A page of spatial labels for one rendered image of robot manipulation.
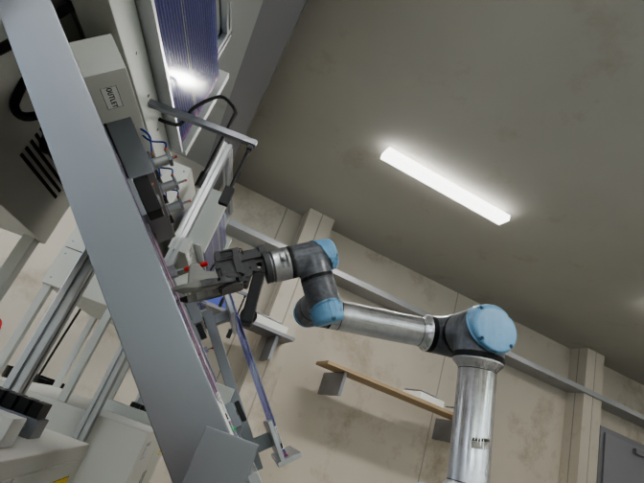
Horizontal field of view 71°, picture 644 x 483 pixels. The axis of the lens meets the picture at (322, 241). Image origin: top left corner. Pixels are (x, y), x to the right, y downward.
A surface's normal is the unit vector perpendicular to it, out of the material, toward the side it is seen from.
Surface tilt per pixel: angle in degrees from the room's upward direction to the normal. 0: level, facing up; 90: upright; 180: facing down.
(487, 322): 83
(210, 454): 90
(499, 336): 83
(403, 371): 90
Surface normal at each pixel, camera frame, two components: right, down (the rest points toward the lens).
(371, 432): 0.37, -0.27
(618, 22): -0.31, 0.86
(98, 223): 0.18, -0.36
